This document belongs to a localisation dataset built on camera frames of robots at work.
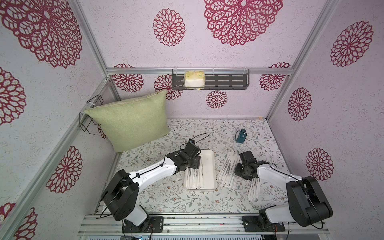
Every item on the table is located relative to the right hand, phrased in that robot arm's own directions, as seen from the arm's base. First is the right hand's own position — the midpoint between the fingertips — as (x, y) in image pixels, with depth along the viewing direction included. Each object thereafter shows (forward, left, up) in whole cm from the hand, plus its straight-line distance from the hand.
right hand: (236, 170), depth 92 cm
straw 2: (-7, +28, +1) cm, 29 cm away
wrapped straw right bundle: (-4, +6, 0) cm, 7 cm away
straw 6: (-11, -9, -1) cm, 14 cm away
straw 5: (-4, +22, +1) cm, 22 cm away
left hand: (+1, +27, +10) cm, 28 cm away
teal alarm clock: (+22, -6, +6) cm, 23 cm away
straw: (-6, +31, +1) cm, 31 cm away
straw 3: (-5, +25, 0) cm, 26 cm away
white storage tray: (-7, +20, +1) cm, 21 cm away
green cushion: (+13, +59, +29) cm, 67 cm away
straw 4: (-6, +23, +1) cm, 24 cm away
